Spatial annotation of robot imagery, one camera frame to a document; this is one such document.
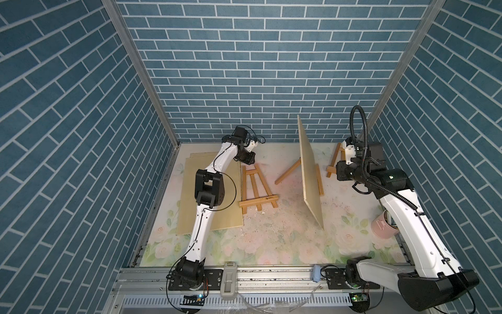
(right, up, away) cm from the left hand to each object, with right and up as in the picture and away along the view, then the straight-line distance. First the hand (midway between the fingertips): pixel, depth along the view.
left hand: (255, 160), depth 105 cm
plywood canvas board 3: (+22, -14, -32) cm, 41 cm away
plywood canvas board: (-35, -21, -12) cm, 42 cm away
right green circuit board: (+40, -51, -33) cm, 73 cm away
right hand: (+34, -2, -32) cm, 46 cm away
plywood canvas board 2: (-11, -25, -17) cm, 32 cm away
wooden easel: (+2, -20, -13) cm, 24 cm away
